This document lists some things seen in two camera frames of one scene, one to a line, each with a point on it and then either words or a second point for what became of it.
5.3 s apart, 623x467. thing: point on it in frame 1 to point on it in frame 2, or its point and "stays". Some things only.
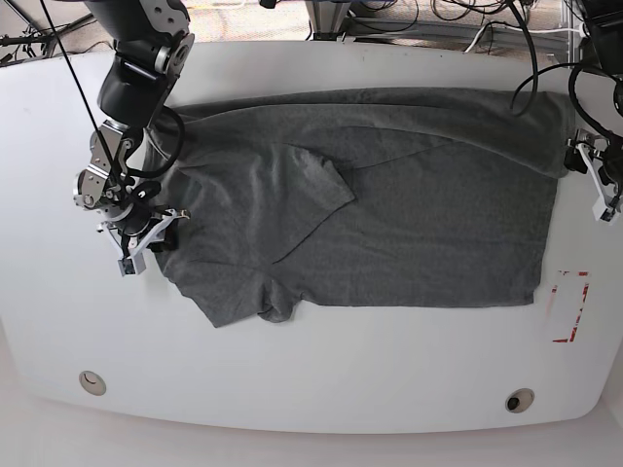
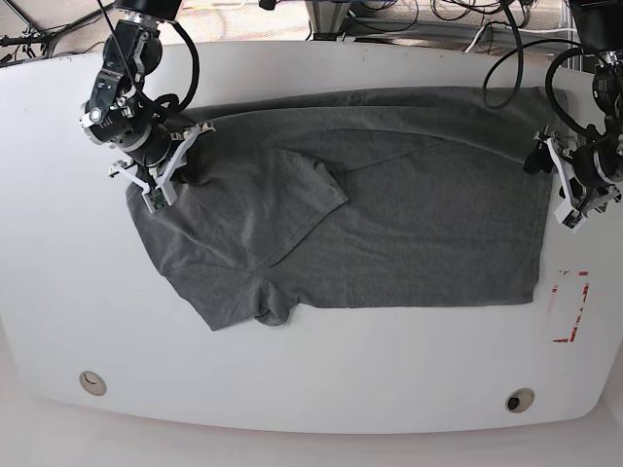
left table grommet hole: [92, 382] stays
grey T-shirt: [425, 197] stays
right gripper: [134, 229] to [159, 167]
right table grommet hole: [520, 400] stays
